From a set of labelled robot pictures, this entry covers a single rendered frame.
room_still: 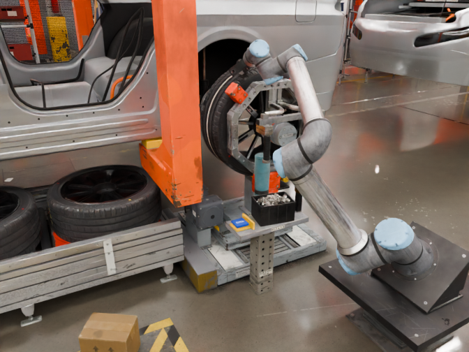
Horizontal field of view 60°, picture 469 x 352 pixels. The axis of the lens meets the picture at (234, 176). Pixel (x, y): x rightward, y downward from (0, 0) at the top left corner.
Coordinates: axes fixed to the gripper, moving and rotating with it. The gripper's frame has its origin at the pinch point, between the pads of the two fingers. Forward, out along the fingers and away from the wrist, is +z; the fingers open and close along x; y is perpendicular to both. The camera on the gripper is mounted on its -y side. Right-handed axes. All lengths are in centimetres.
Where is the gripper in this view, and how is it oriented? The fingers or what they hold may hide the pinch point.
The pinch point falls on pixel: (238, 72)
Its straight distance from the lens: 237.4
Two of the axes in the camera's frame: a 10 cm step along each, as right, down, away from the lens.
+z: -2.3, 0.5, 9.7
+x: -5.4, -8.4, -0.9
